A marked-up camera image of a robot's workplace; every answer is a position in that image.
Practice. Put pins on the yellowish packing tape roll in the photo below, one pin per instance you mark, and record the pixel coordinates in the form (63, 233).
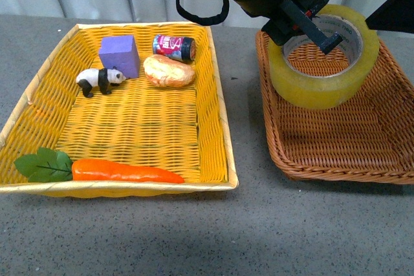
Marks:
(315, 86)

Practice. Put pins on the brown wicker basket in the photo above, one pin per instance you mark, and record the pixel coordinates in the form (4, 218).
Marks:
(369, 138)

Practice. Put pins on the yellow woven basket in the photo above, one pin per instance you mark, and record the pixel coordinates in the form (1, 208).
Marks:
(184, 130)

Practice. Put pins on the small red drink can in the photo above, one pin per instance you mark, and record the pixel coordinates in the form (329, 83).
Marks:
(173, 47)

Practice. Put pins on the toy bread loaf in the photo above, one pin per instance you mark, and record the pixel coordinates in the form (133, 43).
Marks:
(162, 71)

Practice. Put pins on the purple foam cube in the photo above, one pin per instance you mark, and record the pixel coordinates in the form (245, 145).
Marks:
(120, 52)

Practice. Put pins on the toy panda figurine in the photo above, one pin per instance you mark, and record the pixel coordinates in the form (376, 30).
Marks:
(101, 78)

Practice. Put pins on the orange toy carrot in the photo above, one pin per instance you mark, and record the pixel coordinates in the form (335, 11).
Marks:
(47, 165)

